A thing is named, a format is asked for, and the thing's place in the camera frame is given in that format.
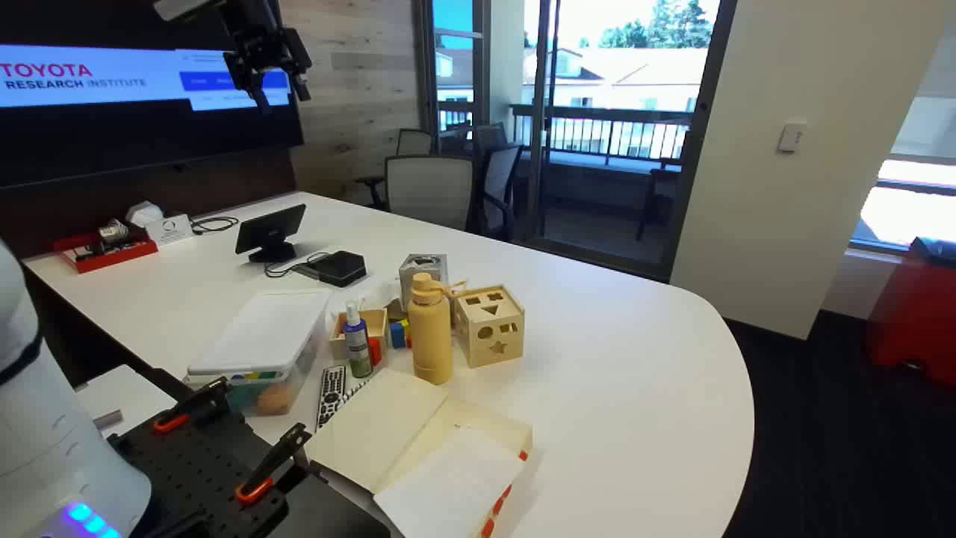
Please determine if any black tablet on stand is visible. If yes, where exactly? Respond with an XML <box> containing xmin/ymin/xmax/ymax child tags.
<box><xmin>232</xmin><ymin>200</ymin><xmax>310</xmax><ymax>268</ymax></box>

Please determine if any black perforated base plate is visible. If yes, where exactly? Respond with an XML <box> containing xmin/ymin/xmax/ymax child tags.
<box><xmin>105</xmin><ymin>400</ymin><xmax>393</xmax><ymax>538</ymax></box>

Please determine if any balcony railing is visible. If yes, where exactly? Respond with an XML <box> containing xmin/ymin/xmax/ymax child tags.
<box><xmin>434</xmin><ymin>98</ymin><xmax>696</xmax><ymax>168</ymax></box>

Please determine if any white small device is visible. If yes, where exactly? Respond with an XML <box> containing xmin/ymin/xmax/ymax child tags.
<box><xmin>121</xmin><ymin>197</ymin><xmax>195</xmax><ymax>244</ymax></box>

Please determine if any wooden shape sorter cube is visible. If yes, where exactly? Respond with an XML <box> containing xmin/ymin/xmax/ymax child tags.
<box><xmin>450</xmin><ymin>285</ymin><xmax>529</xmax><ymax>370</ymax></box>

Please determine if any dark balcony chair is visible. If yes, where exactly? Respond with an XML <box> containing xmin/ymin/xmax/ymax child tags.
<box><xmin>632</xmin><ymin>162</ymin><xmax>686</xmax><ymax>241</ymax></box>

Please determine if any orange round object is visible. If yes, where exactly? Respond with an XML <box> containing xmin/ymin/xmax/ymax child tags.
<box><xmin>254</xmin><ymin>379</ymin><xmax>299</xmax><ymax>415</ymax></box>

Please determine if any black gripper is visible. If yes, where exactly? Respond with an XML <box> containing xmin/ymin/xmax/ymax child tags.
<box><xmin>217</xmin><ymin>0</ymin><xmax>314</xmax><ymax>110</ymax></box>

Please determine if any white wall light switch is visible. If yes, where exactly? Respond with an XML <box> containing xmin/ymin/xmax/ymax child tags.
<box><xmin>774</xmin><ymin>117</ymin><xmax>810</xmax><ymax>156</ymax></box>

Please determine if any clear container with white lid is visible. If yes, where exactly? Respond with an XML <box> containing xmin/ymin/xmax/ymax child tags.
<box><xmin>184</xmin><ymin>291</ymin><xmax>332</xmax><ymax>418</ymax></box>

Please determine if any red cabinet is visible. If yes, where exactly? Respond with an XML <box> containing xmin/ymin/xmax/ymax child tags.
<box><xmin>864</xmin><ymin>235</ymin><xmax>956</xmax><ymax>391</ymax></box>

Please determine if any black flat case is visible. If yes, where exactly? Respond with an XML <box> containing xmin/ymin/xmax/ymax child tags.
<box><xmin>295</xmin><ymin>247</ymin><xmax>369</xmax><ymax>291</ymax></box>

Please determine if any yellow water bottle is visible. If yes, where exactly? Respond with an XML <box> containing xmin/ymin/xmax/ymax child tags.
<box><xmin>407</xmin><ymin>268</ymin><xmax>456</xmax><ymax>388</ymax></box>

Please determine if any black office chair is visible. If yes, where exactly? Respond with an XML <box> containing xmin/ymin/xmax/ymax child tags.
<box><xmin>468</xmin><ymin>144</ymin><xmax>525</xmax><ymax>241</ymax></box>

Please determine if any red tray with parts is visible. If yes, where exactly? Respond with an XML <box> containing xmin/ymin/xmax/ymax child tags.
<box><xmin>50</xmin><ymin>228</ymin><xmax>162</xmax><ymax>276</ymax></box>

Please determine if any grey mesh office chair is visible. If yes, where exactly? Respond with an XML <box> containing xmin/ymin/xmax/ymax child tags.
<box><xmin>356</xmin><ymin>152</ymin><xmax>478</xmax><ymax>234</ymax></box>

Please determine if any coiled grey cable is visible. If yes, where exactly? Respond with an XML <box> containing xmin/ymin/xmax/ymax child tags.
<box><xmin>187</xmin><ymin>211</ymin><xmax>242</xmax><ymax>238</ymax></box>

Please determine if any open white book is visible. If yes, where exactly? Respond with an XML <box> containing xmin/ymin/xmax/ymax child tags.
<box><xmin>302</xmin><ymin>368</ymin><xmax>540</xmax><ymax>538</ymax></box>

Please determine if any wall television screen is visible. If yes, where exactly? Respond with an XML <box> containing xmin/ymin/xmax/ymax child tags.
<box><xmin>0</xmin><ymin>0</ymin><xmax>305</xmax><ymax>195</ymax></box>

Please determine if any small green glue bottle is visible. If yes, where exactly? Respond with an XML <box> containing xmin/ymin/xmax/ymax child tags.
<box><xmin>342</xmin><ymin>306</ymin><xmax>377</xmax><ymax>379</ymax></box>

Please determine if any grey white small box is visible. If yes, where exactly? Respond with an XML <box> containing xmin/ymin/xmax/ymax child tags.
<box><xmin>398</xmin><ymin>252</ymin><xmax>450</xmax><ymax>306</ymax></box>

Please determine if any black orange clamp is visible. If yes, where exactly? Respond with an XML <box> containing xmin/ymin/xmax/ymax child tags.
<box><xmin>147</xmin><ymin>377</ymin><xmax>232</xmax><ymax>437</ymax></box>
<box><xmin>232</xmin><ymin>422</ymin><xmax>314</xmax><ymax>510</ymax></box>

